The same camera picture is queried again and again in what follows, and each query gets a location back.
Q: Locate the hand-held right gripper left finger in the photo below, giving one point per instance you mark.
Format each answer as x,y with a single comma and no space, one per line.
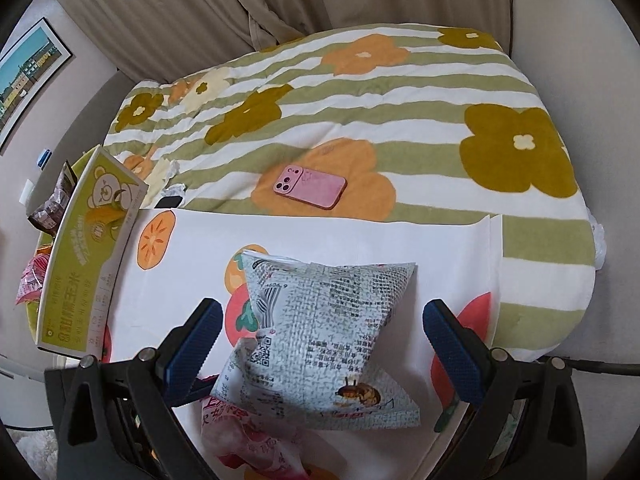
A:
192,350

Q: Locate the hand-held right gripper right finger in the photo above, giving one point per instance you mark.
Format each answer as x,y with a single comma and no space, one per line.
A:
452,345

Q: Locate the grey newsprint snack packet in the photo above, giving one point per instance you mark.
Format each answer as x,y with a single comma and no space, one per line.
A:
325,330

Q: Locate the green cardboard box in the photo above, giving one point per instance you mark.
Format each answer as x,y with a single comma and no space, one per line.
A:
95,240

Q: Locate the red white snack packet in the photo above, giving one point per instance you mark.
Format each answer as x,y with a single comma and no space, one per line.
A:
250,440

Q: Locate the small black object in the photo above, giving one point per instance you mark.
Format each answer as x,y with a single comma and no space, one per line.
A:
169,201

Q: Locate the white persimmon print sheet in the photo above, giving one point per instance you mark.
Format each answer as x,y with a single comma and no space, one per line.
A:
320,240

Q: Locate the pink red snack packet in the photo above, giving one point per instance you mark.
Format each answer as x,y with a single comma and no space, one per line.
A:
32,280

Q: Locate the white crumpled bag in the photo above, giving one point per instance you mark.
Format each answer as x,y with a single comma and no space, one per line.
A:
599,240

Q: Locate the fluffy grey rug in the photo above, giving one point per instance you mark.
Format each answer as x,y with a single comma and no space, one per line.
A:
32,457

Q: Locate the pink smartphone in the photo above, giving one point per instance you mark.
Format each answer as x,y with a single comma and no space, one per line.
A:
310,186

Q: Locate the brown snack packet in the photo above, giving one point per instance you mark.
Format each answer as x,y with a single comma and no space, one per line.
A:
52,200

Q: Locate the striped floral blanket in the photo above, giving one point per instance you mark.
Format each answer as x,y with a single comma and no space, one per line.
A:
400,110

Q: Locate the blue white small box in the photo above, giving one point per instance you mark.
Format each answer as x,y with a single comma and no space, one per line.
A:
44,156

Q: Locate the framed houses picture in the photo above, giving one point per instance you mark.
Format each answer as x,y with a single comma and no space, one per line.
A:
27,80

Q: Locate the beige curtain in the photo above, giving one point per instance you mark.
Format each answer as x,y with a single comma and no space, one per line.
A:
250,5

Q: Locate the white wall switch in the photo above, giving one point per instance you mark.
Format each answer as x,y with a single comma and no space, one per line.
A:
27,191

